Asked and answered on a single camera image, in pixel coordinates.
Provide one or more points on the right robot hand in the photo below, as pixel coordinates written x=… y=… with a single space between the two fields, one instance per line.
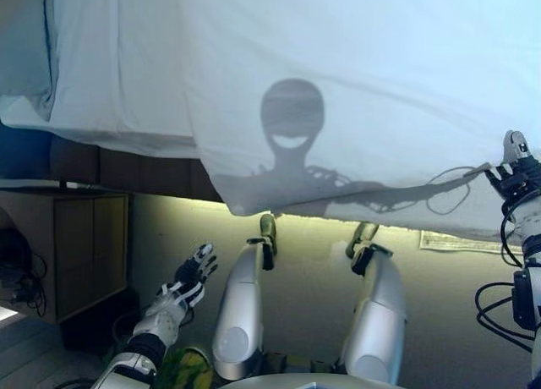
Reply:
x=513 y=177

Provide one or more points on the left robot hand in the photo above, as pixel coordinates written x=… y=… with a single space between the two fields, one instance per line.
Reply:
x=196 y=266

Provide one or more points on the white duvet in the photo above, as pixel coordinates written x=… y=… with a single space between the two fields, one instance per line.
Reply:
x=359 y=67

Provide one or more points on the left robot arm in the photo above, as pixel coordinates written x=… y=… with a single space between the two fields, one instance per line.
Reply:
x=156 y=325

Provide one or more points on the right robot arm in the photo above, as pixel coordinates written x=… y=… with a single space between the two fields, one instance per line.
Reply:
x=530 y=245

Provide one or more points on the white bed sheet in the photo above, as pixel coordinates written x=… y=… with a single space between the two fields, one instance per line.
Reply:
x=127 y=67

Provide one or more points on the pale patterned rug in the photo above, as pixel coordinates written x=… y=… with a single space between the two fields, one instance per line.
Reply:
x=465 y=242

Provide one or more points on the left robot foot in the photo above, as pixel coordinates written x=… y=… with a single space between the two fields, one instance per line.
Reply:
x=267 y=228

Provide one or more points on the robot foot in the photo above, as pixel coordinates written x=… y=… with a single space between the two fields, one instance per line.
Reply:
x=267 y=228
x=363 y=237

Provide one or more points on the green yellow patterned object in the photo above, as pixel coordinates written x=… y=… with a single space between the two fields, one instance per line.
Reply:
x=186 y=368

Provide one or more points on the wooden nightstand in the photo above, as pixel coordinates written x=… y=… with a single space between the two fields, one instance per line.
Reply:
x=84 y=253

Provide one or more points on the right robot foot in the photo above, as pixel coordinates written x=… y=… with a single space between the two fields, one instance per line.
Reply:
x=363 y=237

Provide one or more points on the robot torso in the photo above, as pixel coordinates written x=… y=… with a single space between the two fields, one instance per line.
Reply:
x=308 y=382

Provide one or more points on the right robot leg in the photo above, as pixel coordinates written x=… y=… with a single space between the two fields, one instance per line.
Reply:
x=376 y=321

